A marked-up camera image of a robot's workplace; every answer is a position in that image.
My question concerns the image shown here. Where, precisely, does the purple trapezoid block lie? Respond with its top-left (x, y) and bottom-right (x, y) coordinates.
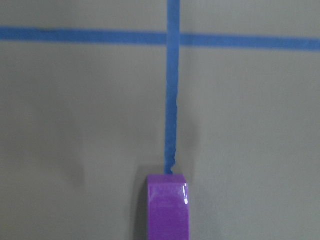
top-left (147, 174), bottom-right (190, 240)

